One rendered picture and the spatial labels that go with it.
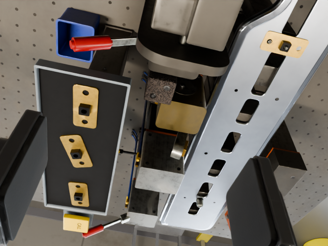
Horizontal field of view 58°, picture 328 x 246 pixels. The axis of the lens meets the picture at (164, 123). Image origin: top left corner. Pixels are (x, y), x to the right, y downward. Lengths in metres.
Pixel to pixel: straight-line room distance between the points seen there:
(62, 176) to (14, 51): 0.54
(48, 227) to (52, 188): 2.41
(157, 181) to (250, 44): 0.35
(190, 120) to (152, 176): 0.17
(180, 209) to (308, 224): 2.40
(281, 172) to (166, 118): 0.37
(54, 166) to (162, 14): 0.36
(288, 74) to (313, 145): 0.67
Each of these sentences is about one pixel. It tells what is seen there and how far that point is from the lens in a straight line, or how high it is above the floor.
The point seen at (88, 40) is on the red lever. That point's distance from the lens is 0.44.
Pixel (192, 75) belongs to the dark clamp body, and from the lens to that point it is 0.53.
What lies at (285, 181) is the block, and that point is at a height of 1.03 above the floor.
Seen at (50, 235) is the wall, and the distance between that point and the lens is 3.05.
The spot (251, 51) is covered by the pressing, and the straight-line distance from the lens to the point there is 0.61.
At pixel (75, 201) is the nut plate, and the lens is 0.69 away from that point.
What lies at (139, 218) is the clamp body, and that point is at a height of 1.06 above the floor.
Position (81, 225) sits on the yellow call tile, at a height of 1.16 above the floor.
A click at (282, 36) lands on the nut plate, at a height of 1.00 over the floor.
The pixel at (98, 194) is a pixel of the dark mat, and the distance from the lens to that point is 0.66.
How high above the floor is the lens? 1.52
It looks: 49 degrees down
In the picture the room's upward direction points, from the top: 177 degrees counter-clockwise
